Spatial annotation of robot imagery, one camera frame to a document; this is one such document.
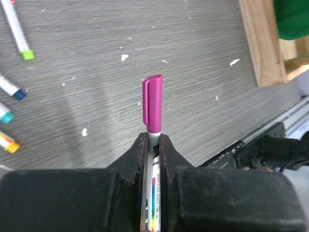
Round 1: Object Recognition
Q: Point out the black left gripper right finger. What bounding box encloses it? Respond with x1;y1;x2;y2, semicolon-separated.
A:
159;135;307;232

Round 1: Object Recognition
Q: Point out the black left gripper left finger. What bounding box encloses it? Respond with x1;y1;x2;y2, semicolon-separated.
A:
0;133;148;232

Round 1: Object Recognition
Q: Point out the magenta capped white marker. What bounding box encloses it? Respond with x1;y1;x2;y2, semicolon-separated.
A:
142;74;163;232

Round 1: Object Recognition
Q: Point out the green capped white marker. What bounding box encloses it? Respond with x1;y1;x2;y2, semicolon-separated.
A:
0;0;35;61

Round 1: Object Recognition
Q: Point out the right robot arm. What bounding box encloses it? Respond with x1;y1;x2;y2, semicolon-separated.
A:
233;122;309;173

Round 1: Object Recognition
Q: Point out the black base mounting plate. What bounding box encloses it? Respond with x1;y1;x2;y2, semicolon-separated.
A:
199;140;245;169

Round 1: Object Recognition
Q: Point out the yellow ended white marker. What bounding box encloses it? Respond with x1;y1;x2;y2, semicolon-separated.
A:
0;131;20;154

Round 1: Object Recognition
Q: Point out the teal ended white marker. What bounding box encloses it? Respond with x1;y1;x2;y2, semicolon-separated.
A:
0;103;15;124

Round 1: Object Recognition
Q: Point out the blue ended white marker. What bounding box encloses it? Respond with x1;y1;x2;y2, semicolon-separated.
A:
0;74;27;101

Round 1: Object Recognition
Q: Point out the green tank top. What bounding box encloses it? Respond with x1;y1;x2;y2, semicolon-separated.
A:
273;0;309;40

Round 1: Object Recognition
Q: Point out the wooden clothes rack frame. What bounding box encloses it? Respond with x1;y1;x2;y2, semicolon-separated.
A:
239;0;309;87

